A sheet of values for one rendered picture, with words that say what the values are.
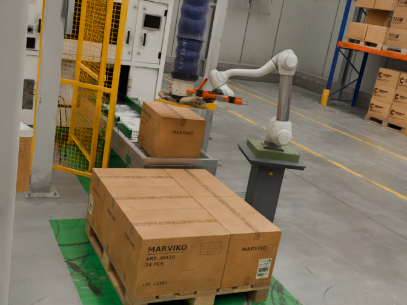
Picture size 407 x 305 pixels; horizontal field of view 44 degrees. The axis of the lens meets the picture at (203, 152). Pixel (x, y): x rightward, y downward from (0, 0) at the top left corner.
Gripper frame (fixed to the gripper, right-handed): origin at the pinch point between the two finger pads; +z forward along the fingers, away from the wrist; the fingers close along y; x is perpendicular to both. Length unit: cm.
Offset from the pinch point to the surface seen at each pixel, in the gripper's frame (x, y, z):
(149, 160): 2, 74, 6
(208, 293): -114, 66, 74
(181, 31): 53, -20, -3
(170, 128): 12, 49, -11
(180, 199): -51, 52, 47
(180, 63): 36.6, -0.7, -2.2
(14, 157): -100, -95, 314
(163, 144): 6, 63, -9
